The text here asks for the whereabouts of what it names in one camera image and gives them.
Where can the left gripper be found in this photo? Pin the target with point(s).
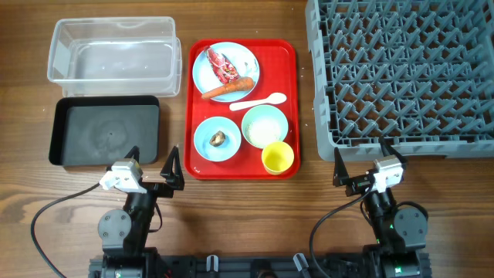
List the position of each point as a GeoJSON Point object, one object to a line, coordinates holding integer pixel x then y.
{"type": "Point", "coordinates": [173, 179]}

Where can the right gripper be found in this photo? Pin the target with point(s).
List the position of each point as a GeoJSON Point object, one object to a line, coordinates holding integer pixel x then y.
{"type": "Point", "coordinates": [360, 183]}

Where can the small light blue bowl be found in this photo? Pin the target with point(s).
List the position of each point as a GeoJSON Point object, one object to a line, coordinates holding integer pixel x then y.
{"type": "Point", "coordinates": [210, 126]}

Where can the brown mushroom piece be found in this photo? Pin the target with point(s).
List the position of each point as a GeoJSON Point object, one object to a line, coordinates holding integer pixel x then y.
{"type": "Point", "coordinates": [217, 139]}

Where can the white rice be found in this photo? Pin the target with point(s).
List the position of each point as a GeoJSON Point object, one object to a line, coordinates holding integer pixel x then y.
{"type": "Point", "coordinates": [263, 132]}

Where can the green bowl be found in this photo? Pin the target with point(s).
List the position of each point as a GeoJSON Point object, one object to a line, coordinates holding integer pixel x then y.
{"type": "Point", "coordinates": [265, 111]}

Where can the red snack wrapper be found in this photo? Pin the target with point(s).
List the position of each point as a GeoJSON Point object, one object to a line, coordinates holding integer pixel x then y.
{"type": "Point", "coordinates": [222, 67]}

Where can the orange carrot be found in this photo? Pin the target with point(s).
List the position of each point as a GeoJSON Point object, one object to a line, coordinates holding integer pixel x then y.
{"type": "Point", "coordinates": [241, 84]}

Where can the white tissue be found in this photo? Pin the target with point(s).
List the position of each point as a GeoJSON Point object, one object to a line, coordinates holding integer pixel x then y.
{"type": "Point", "coordinates": [252, 69]}

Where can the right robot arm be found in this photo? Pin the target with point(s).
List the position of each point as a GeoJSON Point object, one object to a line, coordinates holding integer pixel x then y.
{"type": "Point", "coordinates": [400, 229]}

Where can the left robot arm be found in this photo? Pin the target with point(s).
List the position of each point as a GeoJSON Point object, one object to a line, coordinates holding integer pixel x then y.
{"type": "Point", "coordinates": [124, 231]}

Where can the grey dishwasher rack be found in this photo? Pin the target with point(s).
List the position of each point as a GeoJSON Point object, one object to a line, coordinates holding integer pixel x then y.
{"type": "Point", "coordinates": [417, 73]}

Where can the black plastic tray bin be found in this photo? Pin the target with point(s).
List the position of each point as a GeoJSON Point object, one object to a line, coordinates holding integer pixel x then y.
{"type": "Point", "coordinates": [91, 131]}

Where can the yellow plastic cup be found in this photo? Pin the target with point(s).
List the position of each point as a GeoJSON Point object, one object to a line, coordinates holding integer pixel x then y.
{"type": "Point", "coordinates": [277, 157]}

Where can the red serving tray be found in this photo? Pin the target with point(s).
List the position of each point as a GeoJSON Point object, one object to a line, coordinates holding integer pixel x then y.
{"type": "Point", "coordinates": [277, 62]}

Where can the white plastic spoon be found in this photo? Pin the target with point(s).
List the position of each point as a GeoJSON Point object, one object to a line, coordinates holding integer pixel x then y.
{"type": "Point", "coordinates": [273, 98]}

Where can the clear plastic bin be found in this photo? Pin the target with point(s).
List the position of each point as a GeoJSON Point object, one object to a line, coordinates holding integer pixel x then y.
{"type": "Point", "coordinates": [112, 56]}

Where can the large light blue plate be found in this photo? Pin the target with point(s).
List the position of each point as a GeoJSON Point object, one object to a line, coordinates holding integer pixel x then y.
{"type": "Point", "coordinates": [204, 78]}

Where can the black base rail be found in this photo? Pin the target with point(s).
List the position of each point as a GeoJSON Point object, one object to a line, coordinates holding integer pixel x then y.
{"type": "Point", "coordinates": [254, 266]}

